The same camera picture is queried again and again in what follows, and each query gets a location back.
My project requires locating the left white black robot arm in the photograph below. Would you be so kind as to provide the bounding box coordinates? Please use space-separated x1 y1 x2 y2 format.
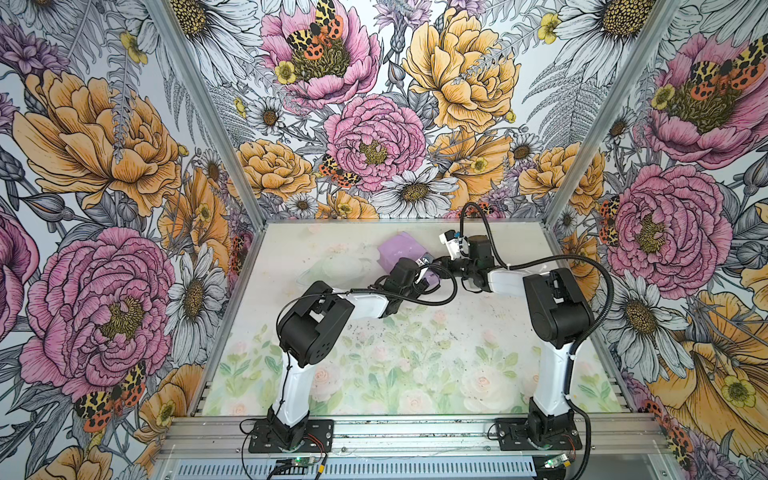
244 258 455 455

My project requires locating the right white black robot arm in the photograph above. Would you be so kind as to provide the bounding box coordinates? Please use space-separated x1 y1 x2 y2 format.
439 230 595 452

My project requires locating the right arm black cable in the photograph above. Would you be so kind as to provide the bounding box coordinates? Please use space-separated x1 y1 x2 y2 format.
458 201 616 480

